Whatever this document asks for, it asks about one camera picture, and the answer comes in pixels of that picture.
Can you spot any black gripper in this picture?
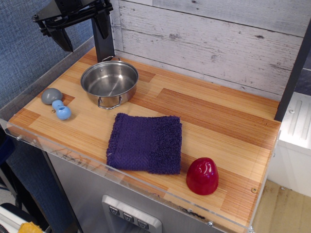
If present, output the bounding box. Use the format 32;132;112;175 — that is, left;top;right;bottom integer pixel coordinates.
32;0;113;52

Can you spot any purple terry cloth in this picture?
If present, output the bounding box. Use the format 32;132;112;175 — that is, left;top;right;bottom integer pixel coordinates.
106;113;182;175

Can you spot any stainless steel pot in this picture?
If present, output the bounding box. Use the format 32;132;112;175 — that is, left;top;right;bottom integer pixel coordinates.
80;56;139;110

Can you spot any yellow object at corner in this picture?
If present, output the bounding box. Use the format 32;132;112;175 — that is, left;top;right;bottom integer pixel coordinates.
18;222;43;233

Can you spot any blue and grey toy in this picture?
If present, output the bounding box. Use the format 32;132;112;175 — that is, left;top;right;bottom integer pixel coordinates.
41;88;71;120

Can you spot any clear acrylic table edge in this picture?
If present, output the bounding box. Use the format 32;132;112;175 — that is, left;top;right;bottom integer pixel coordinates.
1;116;279;233

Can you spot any silver button control panel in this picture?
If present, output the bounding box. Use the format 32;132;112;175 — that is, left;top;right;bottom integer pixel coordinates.
102;195;162;233

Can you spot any red plastic dome toy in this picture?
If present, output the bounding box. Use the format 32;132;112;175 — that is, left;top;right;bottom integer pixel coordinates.
186;157;219;195

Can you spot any white ribbed appliance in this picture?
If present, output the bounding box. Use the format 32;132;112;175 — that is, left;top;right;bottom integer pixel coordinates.
267;92;311;196

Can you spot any black left corner post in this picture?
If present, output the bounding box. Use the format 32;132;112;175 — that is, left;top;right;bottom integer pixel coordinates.
91;16;115;62

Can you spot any black corner post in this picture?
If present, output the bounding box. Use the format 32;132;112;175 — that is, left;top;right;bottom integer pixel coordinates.
274;22;311;122
91;16;115;62

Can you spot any black right corner post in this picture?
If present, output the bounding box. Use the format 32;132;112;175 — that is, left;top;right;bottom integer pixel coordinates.
274;22;311;122

